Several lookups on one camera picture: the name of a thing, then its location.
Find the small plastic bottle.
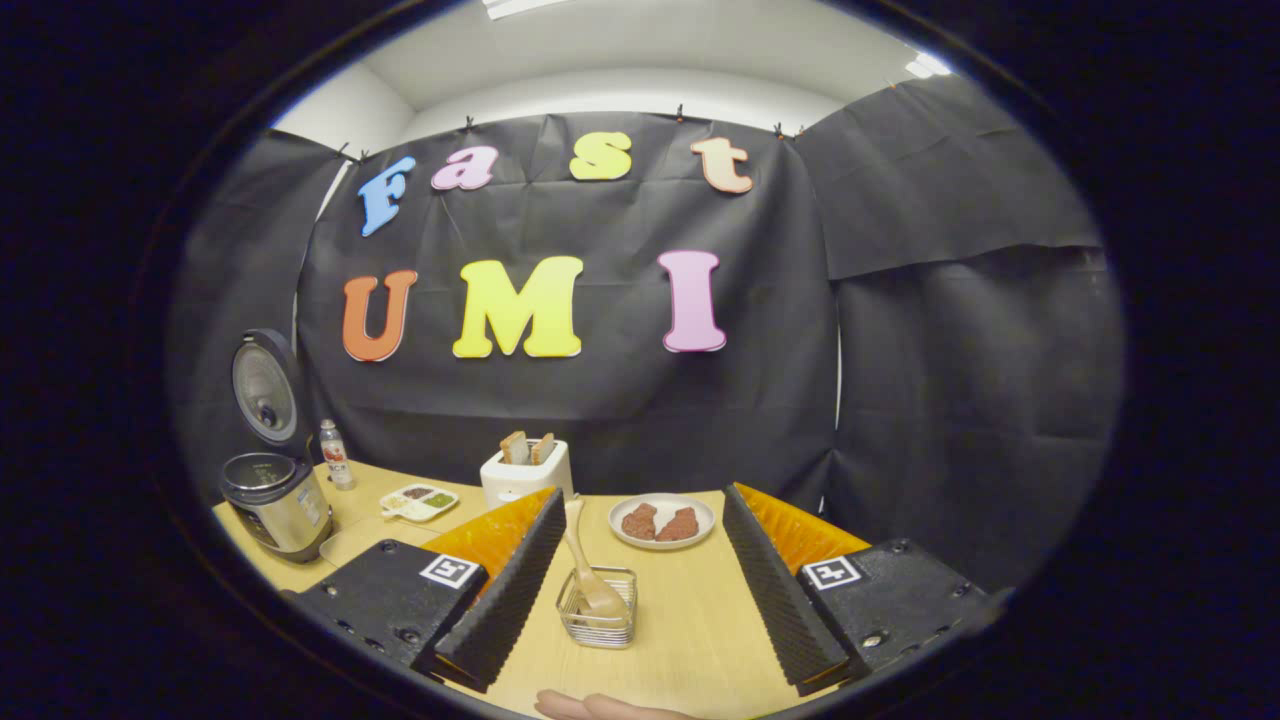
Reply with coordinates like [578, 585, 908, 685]
[319, 419, 358, 492]

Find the black silver rice cooker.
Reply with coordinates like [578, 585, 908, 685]
[220, 328, 337, 565]

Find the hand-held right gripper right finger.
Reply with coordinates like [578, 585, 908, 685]
[721, 483, 992, 699]

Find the white round plate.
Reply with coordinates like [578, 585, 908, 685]
[608, 493, 717, 552]

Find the metal wire chopstick holder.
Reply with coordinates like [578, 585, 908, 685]
[556, 565, 639, 650]

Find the white divided seasoning tray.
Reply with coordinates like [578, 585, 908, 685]
[379, 484, 462, 524]

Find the black backdrop cloth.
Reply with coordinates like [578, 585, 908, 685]
[170, 75, 1126, 591]

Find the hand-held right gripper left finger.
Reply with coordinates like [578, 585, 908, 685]
[290, 487, 568, 694]

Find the wooden spoon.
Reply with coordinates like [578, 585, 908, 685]
[563, 497, 632, 620]

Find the large ceiling light panel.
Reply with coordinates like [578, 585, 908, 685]
[483, 0, 573, 21]

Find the white toaster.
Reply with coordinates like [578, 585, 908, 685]
[480, 440, 575, 512]

